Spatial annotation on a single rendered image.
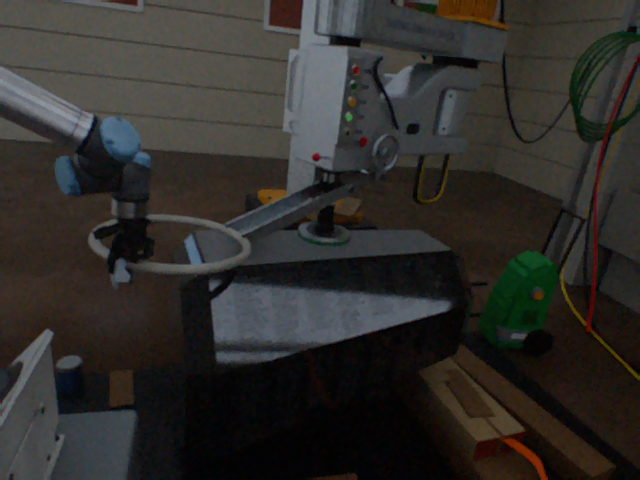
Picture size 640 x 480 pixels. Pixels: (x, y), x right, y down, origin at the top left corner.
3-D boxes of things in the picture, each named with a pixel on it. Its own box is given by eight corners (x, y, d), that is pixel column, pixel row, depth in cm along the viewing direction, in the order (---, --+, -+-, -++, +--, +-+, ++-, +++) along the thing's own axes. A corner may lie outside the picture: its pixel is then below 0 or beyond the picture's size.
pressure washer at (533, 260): (521, 326, 317) (559, 204, 286) (549, 357, 285) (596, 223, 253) (471, 323, 313) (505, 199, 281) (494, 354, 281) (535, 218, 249)
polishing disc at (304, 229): (299, 222, 200) (300, 219, 200) (348, 227, 201) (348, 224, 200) (296, 239, 181) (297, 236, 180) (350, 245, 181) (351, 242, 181)
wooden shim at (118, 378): (110, 374, 222) (110, 371, 222) (132, 371, 226) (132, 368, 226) (109, 409, 201) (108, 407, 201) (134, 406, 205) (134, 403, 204)
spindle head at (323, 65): (358, 162, 205) (374, 53, 189) (396, 174, 190) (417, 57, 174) (294, 166, 183) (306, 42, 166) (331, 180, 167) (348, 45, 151)
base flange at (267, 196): (256, 195, 275) (256, 188, 274) (332, 196, 293) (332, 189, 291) (278, 223, 233) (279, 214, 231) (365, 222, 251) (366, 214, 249)
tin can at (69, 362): (71, 395, 207) (69, 371, 202) (53, 389, 209) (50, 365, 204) (88, 382, 216) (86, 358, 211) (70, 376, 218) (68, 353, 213)
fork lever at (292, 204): (356, 169, 204) (356, 158, 201) (389, 180, 191) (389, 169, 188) (222, 232, 170) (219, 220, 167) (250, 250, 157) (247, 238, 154)
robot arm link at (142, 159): (101, 146, 114) (137, 146, 122) (100, 195, 118) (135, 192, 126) (124, 154, 109) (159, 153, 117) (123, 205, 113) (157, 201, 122)
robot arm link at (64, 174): (65, 143, 100) (118, 142, 110) (44, 167, 107) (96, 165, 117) (81, 182, 99) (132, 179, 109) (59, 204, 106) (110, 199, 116)
